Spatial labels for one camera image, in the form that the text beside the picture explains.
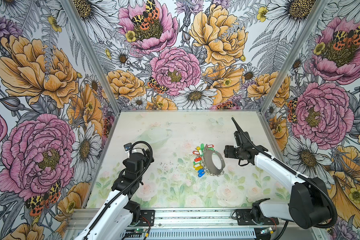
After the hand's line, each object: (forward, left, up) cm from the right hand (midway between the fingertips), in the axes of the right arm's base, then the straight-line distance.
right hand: (230, 155), depth 88 cm
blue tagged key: (-6, +17, -8) cm, 20 cm away
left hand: (-2, +50, +5) cm, 50 cm away
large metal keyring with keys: (+4, +13, -9) cm, 16 cm away
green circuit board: (-33, +49, -8) cm, 59 cm away
